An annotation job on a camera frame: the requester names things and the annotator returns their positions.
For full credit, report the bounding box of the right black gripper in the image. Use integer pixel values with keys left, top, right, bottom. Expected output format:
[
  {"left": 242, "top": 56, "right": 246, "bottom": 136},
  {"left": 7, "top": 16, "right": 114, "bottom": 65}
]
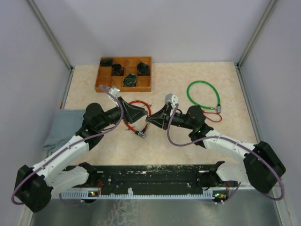
[{"left": 146, "top": 104, "right": 195, "bottom": 130}]

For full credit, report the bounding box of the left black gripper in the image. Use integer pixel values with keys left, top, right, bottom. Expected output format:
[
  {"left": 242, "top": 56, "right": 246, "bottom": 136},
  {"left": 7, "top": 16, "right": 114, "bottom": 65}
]
[{"left": 97, "top": 96, "right": 148, "bottom": 130}]

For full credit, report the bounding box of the red cable lock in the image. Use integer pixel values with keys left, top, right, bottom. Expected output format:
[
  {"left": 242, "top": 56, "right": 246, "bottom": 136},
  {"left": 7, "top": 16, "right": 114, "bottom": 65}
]
[{"left": 124, "top": 100, "right": 152, "bottom": 138}]

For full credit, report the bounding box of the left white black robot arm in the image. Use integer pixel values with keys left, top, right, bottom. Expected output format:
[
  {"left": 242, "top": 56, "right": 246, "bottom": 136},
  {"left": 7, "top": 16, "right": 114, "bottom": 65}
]
[{"left": 11, "top": 97, "right": 148, "bottom": 213}]

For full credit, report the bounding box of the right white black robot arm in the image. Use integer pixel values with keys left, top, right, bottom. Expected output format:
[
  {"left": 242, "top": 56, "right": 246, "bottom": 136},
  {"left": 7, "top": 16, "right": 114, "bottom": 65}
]
[{"left": 124, "top": 104, "right": 286, "bottom": 194}]

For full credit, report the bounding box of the blue yellow rolled tie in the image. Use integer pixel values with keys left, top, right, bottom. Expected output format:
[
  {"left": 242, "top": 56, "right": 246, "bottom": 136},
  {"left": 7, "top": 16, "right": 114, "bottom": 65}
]
[{"left": 123, "top": 73, "right": 137, "bottom": 87}]

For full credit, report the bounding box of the wooden compartment tray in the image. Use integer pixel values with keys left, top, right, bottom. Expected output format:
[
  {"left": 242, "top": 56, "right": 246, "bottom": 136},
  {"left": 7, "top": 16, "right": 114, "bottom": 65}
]
[{"left": 95, "top": 56, "right": 152, "bottom": 92}]

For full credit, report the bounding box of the black dotted rolled tie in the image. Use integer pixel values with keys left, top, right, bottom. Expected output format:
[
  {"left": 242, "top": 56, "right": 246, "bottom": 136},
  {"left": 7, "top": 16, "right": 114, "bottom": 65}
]
[{"left": 137, "top": 62, "right": 151, "bottom": 76}]

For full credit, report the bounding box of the black orange rolled tie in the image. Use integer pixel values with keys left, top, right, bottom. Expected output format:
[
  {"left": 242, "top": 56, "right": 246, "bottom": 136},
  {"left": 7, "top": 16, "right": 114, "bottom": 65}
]
[{"left": 111, "top": 64, "right": 124, "bottom": 76}]

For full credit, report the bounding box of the dark green rolled tie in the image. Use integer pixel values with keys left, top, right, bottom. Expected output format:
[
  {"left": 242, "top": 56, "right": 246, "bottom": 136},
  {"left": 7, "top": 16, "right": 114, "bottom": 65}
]
[{"left": 100, "top": 58, "right": 113, "bottom": 67}]

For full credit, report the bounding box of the folded blue jeans cloth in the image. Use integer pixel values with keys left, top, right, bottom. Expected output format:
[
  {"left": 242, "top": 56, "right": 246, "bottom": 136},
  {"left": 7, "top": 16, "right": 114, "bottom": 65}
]
[{"left": 42, "top": 109, "right": 85, "bottom": 152}]

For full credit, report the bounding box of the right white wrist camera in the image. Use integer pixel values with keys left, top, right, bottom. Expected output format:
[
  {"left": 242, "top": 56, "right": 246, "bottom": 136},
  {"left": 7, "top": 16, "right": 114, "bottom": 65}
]
[{"left": 164, "top": 93, "right": 179, "bottom": 105}]

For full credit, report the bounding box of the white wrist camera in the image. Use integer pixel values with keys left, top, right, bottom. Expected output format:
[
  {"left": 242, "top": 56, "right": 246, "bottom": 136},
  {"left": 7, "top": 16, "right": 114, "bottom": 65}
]
[
  {"left": 164, "top": 93, "right": 179, "bottom": 105},
  {"left": 109, "top": 86, "right": 120, "bottom": 97}
]

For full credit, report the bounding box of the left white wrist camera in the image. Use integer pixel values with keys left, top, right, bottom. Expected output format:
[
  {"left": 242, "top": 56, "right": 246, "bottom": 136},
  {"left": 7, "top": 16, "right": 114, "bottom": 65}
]
[{"left": 109, "top": 86, "right": 120, "bottom": 97}]

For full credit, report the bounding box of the thin red wire padlock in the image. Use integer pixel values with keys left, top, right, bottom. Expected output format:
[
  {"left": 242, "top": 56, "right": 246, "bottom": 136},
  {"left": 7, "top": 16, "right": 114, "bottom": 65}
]
[{"left": 203, "top": 111, "right": 222, "bottom": 123}]

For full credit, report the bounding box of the green cable lock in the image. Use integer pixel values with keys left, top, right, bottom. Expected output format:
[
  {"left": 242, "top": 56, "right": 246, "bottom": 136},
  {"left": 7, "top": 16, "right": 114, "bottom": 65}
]
[{"left": 186, "top": 81, "right": 221, "bottom": 113}]

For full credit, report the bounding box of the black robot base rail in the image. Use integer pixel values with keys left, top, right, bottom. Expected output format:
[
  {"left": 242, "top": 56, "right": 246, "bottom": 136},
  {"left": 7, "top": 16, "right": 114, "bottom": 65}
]
[{"left": 56, "top": 162, "right": 238, "bottom": 203}]

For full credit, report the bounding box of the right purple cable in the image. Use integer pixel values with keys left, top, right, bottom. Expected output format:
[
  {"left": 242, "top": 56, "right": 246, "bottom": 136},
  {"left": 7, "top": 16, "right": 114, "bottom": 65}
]
[{"left": 166, "top": 105, "right": 285, "bottom": 205}]

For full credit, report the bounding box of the purple cable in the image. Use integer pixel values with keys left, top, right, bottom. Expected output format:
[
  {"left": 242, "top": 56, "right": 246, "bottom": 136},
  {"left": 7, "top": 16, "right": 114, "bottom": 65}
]
[
  {"left": 11, "top": 85, "right": 124, "bottom": 208},
  {"left": 166, "top": 105, "right": 285, "bottom": 205}
]

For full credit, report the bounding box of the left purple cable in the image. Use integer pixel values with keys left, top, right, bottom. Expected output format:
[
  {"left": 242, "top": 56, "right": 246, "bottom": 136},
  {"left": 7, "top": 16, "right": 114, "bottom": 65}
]
[{"left": 11, "top": 85, "right": 124, "bottom": 208}]

